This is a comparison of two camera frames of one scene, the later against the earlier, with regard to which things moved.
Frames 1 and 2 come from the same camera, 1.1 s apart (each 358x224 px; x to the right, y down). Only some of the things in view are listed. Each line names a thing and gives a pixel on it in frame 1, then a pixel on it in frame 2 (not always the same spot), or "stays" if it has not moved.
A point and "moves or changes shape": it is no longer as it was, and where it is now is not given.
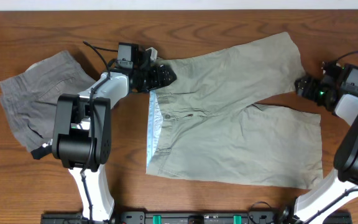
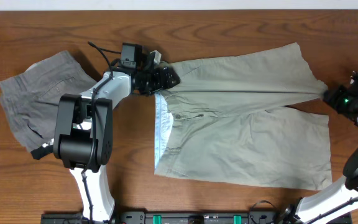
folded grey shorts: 30,99 stays
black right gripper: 307,86 -> 333,96
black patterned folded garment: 40,152 stays
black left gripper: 158,81 stays
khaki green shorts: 204,126 moves or changes shape
